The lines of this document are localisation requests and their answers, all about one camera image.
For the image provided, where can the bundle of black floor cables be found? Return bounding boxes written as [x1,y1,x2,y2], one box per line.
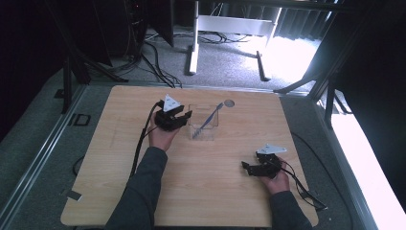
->
[140,40,184,89]

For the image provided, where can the dark curtain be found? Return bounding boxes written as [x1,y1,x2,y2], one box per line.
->
[274,6,333,41]

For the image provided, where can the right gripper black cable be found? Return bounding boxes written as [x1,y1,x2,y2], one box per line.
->
[279,159,328,212]

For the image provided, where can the clear plastic container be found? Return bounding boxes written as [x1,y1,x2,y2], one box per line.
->
[187,103,220,142]

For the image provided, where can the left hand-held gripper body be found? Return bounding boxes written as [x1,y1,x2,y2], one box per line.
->
[154,94,188,132]

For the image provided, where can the aluminium floor rail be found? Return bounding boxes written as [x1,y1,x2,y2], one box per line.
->
[309,98,381,230]
[0,83,88,221]

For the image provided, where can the person's right hand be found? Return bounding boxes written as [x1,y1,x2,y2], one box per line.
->
[259,157,291,196]

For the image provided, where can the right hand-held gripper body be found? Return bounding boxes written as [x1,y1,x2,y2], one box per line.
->
[248,143,287,179]

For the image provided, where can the dark computer tower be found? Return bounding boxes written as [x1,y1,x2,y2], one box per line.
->
[94,0,148,65]

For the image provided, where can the black floor cable loop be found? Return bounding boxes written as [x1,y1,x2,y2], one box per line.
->
[72,155,86,177]

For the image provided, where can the white desk frame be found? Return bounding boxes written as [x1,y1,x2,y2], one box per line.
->
[184,0,283,82]

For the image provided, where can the blue toothbrush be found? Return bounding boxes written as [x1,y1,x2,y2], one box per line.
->
[192,102,225,139]

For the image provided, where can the cables under white desk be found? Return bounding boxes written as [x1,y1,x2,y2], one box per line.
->
[197,30,254,45]

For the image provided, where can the grey tape piece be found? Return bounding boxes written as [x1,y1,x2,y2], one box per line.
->
[59,189,83,202]

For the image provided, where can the thin black floor cable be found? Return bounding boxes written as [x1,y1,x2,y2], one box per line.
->
[290,130,356,230]

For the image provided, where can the black rectangular floor bracket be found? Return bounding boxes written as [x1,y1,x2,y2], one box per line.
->
[67,112,92,127]

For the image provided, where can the black metal stand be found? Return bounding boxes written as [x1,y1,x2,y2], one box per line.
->
[44,0,129,115]
[273,12,352,129]

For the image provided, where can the person's left hand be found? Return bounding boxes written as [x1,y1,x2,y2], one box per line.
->
[147,111,182,152]

